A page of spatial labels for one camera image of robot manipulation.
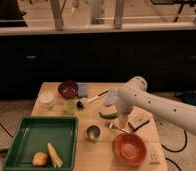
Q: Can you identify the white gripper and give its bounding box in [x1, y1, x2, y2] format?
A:
[116, 100, 133, 128]

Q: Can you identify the orange bowl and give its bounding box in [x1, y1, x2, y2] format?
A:
[113, 133, 147, 167]

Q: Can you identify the black cable at left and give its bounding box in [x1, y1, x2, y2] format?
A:
[0, 112, 15, 139]

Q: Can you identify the blue sponge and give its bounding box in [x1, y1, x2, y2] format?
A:
[78, 83, 88, 98]

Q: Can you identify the green plastic cup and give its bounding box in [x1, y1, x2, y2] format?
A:
[64, 100, 76, 115]

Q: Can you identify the tan block with black handle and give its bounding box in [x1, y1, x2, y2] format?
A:
[127, 113, 150, 132]

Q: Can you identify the metal fork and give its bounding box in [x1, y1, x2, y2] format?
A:
[105, 122, 129, 133]

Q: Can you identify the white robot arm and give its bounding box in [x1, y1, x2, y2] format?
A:
[116, 76, 196, 136]

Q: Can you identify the dark red bowl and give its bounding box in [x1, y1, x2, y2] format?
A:
[58, 80, 78, 99]

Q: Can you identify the black power cable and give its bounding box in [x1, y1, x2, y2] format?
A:
[160, 129, 189, 171]

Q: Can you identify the yellow apple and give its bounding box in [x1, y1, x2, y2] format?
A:
[32, 152, 48, 167]

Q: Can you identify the white plastic cup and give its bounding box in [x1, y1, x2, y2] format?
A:
[38, 91, 55, 109]

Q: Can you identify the small metal cup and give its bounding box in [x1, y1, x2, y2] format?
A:
[87, 125, 100, 142]

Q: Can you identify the green plastic tray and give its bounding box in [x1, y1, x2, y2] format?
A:
[3, 116, 78, 171]

